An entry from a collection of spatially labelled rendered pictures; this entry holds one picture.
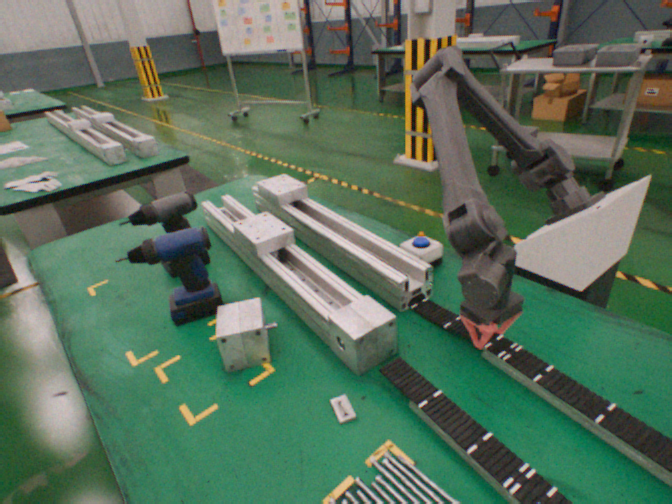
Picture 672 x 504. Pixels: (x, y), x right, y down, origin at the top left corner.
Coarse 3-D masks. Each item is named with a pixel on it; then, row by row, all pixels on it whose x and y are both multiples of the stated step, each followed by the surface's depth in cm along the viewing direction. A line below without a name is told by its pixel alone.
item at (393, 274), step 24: (288, 216) 129; (312, 216) 131; (336, 216) 121; (312, 240) 120; (336, 240) 108; (360, 240) 111; (384, 240) 105; (336, 264) 112; (360, 264) 101; (384, 264) 96; (408, 264) 96; (384, 288) 97; (408, 288) 91; (432, 288) 96
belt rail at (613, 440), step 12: (492, 360) 77; (516, 372) 74; (528, 384) 72; (540, 396) 70; (552, 396) 69; (564, 408) 67; (576, 420) 66; (588, 420) 64; (600, 432) 63; (612, 444) 62; (624, 444) 60; (636, 456) 59; (648, 468) 58; (660, 468) 57
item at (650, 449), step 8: (656, 432) 60; (648, 440) 59; (656, 440) 59; (664, 440) 59; (640, 448) 58; (648, 448) 58; (656, 448) 58; (664, 448) 58; (648, 456) 57; (656, 456) 57
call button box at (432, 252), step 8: (408, 240) 109; (432, 240) 108; (408, 248) 106; (416, 248) 105; (424, 248) 105; (432, 248) 104; (440, 248) 106; (416, 256) 104; (424, 256) 103; (432, 256) 105; (440, 256) 107; (432, 264) 106; (440, 264) 108
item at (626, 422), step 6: (624, 414) 63; (630, 414) 63; (618, 420) 62; (624, 420) 62; (630, 420) 62; (636, 420) 62; (612, 426) 61; (618, 426) 61; (624, 426) 61; (630, 426) 61; (612, 432) 61; (618, 432) 60; (624, 432) 60
